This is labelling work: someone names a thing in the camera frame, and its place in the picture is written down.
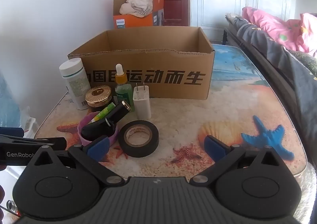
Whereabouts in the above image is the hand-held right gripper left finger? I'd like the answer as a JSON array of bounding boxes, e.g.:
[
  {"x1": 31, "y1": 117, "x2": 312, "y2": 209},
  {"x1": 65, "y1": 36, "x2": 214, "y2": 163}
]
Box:
[{"x1": 33, "y1": 136, "x2": 125, "y2": 187}]

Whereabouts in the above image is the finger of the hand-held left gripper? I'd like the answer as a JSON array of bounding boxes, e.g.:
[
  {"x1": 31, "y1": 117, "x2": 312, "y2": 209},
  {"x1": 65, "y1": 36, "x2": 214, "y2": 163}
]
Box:
[
  {"x1": 0, "y1": 134, "x2": 67, "y2": 151},
  {"x1": 0, "y1": 127, "x2": 23, "y2": 138}
]

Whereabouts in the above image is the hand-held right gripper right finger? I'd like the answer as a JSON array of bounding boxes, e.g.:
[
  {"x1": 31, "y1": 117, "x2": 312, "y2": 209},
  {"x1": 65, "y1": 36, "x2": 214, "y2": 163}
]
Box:
[{"x1": 191, "y1": 135, "x2": 280, "y2": 186}]

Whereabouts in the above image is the black electrical tape roll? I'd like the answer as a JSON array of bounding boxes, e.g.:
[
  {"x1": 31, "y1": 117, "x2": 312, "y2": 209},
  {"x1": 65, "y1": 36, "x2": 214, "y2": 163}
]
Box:
[{"x1": 118, "y1": 120, "x2": 159, "y2": 158}]

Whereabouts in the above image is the dark jar with gold lid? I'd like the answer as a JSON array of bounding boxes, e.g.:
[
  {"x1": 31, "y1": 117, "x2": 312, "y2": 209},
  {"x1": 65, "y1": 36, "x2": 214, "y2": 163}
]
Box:
[{"x1": 85, "y1": 85, "x2": 115, "y2": 113}]

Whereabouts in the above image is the large brown cardboard box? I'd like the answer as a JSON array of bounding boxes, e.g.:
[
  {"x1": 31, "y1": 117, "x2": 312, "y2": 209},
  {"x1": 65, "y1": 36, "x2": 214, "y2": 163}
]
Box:
[{"x1": 67, "y1": 26, "x2": 215, "y2": 100}]

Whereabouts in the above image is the clear plastic bag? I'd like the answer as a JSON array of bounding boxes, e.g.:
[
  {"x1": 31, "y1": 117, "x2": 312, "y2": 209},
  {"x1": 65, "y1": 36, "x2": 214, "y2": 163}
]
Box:
[{"x1": 18, "y1": 106, "x2": 40, "y2": 139}]

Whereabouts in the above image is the translucent blue water jug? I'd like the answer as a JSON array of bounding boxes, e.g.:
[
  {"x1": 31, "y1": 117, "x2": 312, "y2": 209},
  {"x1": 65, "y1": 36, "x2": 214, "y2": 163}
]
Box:
[{"x1": 0, "y1": 70, "x2": 23, "y2": 128}]

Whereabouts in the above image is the purple round container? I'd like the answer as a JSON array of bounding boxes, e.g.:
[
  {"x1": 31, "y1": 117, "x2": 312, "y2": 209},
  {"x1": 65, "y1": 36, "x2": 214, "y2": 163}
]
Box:
[{"x1": 77, "y1": 112, "x2": 119, "y2": 147}]

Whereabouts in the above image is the green lip balm tube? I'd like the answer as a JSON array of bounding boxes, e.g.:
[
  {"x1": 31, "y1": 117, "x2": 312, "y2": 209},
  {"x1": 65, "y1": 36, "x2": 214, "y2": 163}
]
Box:
[{"x1": 90, "y1": 104, "x2": 116, "y2": 123}]

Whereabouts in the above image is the black tube with gold trim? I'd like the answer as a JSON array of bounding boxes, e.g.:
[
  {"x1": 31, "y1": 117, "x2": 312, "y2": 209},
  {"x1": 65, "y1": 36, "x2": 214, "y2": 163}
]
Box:
[{"x1": 81, "y1": 101, "x2": 132, "y2": 140}]

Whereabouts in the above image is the white charger plug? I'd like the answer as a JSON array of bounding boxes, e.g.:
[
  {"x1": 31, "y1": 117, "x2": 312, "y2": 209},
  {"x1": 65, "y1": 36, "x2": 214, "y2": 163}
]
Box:
[{"x1": 133, "y1": 83, "x2": 151, "y2": 120}]

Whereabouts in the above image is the white bottle with green label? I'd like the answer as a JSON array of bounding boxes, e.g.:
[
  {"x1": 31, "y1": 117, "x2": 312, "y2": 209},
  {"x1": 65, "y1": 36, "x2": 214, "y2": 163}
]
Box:
[{"x1": 59, "y1": 57, "x2": 92, "y2": 110}]

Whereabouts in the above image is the white fluffy rug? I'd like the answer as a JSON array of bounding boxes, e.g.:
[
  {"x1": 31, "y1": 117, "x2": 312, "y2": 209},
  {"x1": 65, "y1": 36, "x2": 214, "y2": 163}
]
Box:
[{"x1": 292, "y1": 162, "x2": 317, "y2": 224}]

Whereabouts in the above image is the grey quilt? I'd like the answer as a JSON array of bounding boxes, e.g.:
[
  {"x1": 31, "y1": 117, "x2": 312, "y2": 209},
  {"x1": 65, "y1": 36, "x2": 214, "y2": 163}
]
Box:
[{"x1": 225, "y1": 13, "x2": 317, "y2": 165}]

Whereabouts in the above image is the orange cardboard box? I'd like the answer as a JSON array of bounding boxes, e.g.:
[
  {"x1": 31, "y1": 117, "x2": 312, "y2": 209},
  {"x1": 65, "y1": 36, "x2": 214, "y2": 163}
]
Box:
[{"x1": 113, "y1": 0, "x2": 165, "y2": 29}]

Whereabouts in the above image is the pink printed blanket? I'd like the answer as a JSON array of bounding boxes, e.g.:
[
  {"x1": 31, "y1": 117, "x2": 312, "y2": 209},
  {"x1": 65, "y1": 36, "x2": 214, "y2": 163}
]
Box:
[{"x1": 241, "y1": 6, "x2": 317, "y2": 57}]

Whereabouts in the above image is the crumpled white cloth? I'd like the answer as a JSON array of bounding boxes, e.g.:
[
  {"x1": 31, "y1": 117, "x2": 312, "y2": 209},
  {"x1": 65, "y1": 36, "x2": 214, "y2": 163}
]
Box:
[{"x1": 119, "y1": 0, "x2": 154, "y2": 18}]

